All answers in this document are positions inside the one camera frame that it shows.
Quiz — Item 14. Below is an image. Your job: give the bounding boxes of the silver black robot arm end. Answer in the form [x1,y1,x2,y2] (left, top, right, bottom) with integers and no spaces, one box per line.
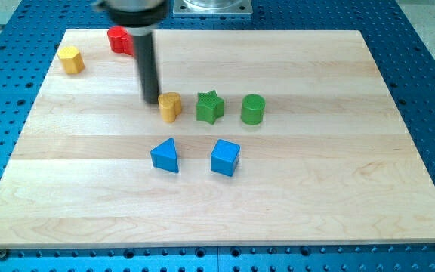
[91,0,168,36]

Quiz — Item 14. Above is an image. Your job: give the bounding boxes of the blue triangle block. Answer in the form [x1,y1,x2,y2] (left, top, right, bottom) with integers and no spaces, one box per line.
[150,138,179,173]

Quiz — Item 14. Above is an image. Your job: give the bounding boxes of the yellow hexagon block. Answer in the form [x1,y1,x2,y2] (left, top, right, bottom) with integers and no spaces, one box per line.
[57,46,85,74]

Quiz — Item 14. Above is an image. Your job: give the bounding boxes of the blue cube block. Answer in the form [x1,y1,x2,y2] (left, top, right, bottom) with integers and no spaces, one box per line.
[211,139,241,177]

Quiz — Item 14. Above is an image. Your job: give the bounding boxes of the green star block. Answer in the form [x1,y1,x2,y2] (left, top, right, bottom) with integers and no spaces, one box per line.
[196,90,224,125]

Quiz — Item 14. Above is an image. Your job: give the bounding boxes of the wooden board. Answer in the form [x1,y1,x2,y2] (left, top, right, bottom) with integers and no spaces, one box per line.
[0,29,435,249]

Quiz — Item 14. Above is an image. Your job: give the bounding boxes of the green cylinder block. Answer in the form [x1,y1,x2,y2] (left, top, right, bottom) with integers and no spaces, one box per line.
[241,94,266,125]

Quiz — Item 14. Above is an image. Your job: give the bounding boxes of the yellow heart block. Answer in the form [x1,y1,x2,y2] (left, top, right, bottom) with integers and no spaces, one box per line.
[158,92,182,123]

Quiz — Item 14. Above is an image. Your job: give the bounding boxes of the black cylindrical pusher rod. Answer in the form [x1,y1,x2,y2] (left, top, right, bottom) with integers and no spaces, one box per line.
[133,32,160,104]

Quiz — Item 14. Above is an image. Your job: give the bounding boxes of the red block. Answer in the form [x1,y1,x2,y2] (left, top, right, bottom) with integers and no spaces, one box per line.
[107,26,134,57]

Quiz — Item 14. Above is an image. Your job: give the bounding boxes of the blue perforated metal plate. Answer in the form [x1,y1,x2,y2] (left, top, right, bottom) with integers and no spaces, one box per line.
[0,1,435,271]

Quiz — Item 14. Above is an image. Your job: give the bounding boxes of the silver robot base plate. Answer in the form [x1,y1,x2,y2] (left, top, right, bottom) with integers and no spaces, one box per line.
[172,0,253,15]

